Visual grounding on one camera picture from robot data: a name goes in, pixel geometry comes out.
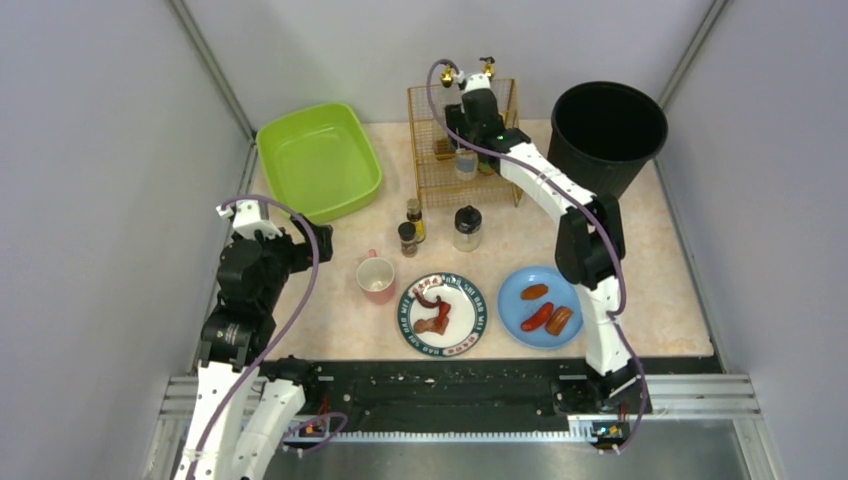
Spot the dark sauce dispenser bottle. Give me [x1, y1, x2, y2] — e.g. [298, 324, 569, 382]
[433, 65, 456, 161]

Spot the red sauce bottle yellow cap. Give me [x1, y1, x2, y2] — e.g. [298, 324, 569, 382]
[477, 155, 497, 176]

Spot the clear oil dispenser bottle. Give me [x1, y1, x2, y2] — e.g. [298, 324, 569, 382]
[479, 56, 496, 80]

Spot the glass jar black lid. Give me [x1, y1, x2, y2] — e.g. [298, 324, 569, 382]
[453, 205, 482, 252]

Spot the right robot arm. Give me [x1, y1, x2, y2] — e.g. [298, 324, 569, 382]
[432, 88, 640, 402]

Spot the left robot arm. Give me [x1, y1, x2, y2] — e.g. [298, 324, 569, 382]
[174, 221, 333, 479]

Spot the pink mug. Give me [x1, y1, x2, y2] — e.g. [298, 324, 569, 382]
[356, 249, 396, 305]

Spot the green plastic basin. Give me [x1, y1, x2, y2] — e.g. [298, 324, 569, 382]
[256, 102, 383, 224]

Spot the small spice bottle yellow label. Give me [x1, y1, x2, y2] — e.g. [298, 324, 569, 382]
[406, 198, 426, 243]

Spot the small dark spice jar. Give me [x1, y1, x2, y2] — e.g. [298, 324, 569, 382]
[397, 221, 418, 258]

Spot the black trash bin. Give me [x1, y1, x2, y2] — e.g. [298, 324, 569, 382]
[548, 81, 669, 200]

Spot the white plate green rim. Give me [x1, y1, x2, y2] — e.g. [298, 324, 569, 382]
[396, 272, 488, 358]

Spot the meat scrap on plate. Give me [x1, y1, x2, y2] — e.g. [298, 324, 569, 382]
[412, 290, 452, 335]

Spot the upper sausage piece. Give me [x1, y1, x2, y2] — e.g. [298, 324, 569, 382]
[520, 283, 549, 301]

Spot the blue plate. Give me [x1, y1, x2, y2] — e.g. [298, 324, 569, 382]
[496, 265, 584, 350]

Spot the red sausage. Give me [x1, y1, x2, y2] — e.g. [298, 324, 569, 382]
[520, 302, 554, 332]

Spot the brown sausage piece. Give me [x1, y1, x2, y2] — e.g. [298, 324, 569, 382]
[545, 306, 573, 336]

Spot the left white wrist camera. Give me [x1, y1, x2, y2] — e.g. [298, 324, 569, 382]
[216, 200, 284, 241]

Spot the gold wire rack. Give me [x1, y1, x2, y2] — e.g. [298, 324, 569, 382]
[407, 84, 522, 208]

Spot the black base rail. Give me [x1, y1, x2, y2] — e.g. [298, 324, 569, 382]
[251, 356, 723, 444]

